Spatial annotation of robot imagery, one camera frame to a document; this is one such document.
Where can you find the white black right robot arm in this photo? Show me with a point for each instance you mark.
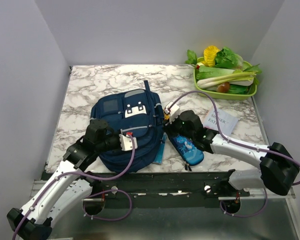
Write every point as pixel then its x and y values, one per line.
pixel 274 167

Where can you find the toy celery stalk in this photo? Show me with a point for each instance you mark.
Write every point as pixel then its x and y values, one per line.
pixel 236 77

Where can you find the navy blue student backpack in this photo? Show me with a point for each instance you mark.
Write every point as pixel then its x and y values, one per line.
pixel 138 112

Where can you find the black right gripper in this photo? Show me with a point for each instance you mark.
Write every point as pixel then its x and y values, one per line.
pixel 168 128

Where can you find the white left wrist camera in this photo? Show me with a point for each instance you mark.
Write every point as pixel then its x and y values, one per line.
pixel 128 142

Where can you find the brown toy mushroom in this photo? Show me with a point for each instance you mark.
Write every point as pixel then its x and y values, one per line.
pixel 223 88

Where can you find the blue dinosaur pencil case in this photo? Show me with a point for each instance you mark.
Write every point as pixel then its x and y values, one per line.
pixel 187 150

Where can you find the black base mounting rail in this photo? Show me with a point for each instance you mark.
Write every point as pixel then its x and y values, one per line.
pixel 162 190

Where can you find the green vegetable tray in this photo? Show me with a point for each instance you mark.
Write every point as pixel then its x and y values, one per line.
pixel 238 90

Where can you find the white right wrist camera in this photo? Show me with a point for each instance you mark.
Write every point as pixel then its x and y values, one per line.
pixel 173 109

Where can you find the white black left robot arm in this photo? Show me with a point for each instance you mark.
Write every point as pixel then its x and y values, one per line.
pixel 68 185

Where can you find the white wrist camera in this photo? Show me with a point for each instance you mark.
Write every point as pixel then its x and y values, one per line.
pixel 173 109
pixel 128 142

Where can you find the blue thin notebook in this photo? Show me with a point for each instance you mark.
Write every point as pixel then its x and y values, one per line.
pixel 160 153

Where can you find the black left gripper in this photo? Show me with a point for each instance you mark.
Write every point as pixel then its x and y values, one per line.
pixel 119 148

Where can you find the white flower cover book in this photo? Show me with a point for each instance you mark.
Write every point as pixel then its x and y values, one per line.
pixel 227 122

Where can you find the yellow orange paperback book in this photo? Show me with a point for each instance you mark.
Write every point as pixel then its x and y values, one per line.
pixel 166 116

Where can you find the green toy lettuce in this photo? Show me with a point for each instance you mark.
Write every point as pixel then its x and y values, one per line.
pixel 228 59

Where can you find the yellow toy flower vegetable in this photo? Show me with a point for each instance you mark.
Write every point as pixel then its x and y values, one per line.
pixel 209 55

